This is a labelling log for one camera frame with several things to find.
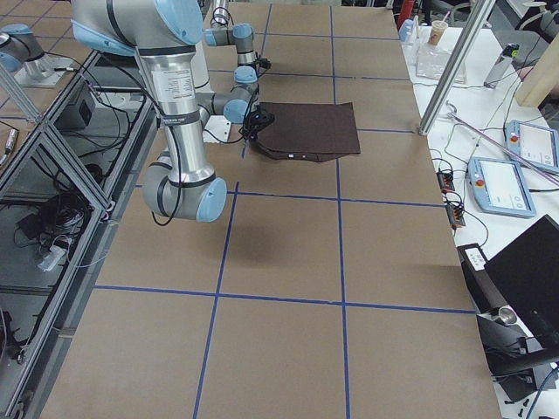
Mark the dark brown t-shirt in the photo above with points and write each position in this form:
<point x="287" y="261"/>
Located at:
<point x="308" y="132"/>

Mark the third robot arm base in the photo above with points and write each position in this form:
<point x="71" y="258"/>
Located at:
<point x="23" y="55"/>

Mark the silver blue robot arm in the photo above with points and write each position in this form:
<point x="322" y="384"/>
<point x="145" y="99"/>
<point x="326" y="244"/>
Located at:
<point x="224" y="32"/>
<point x="164" y="38"/>

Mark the red fire extinguisher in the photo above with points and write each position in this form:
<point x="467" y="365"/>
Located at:
<point x="405" y="12"/>

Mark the iced coffee cup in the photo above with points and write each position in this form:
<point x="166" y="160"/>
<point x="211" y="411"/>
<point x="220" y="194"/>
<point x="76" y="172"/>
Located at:
<point x="438" y="28"/>

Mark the black power adapter box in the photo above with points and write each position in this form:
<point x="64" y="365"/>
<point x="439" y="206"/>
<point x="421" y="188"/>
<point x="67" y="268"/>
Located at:
<point x="78" y="111"/>

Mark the clear plastic bag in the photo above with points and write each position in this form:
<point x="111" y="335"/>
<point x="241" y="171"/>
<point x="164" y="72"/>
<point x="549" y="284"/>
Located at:
<point x="431" y="61"/>

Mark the orange black connector board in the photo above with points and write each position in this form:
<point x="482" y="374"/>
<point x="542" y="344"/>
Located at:
<point x="453" y="201"/>

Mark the near blue teach pendant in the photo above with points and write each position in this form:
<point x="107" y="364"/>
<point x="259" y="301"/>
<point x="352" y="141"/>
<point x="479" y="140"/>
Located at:
<point x="499" y="187"/>

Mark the blue teach pendant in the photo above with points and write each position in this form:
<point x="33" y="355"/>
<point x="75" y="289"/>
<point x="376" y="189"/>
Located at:
<point x="534" y="143"/>
<point x="499" y="187"/>

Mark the far blue teach pendant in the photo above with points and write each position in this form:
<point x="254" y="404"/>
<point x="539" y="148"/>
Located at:
<point x="534" y="143"/>

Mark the white reacher grabber tool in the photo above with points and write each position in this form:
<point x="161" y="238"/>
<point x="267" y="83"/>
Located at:
<point x="453" y="114"/>

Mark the black laptop computer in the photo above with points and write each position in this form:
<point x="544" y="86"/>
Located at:
<point x="525" y="273"/>

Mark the aluminium frame rack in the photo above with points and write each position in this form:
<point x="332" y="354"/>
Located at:
<point x="63" y="194"/>

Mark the aluminium frame post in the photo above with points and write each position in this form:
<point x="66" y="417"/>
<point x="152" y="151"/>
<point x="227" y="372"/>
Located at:
<point x="479" y="14"/>

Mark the black camera stand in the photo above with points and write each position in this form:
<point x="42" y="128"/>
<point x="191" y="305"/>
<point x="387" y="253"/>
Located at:
<point x="502" y="338"/>

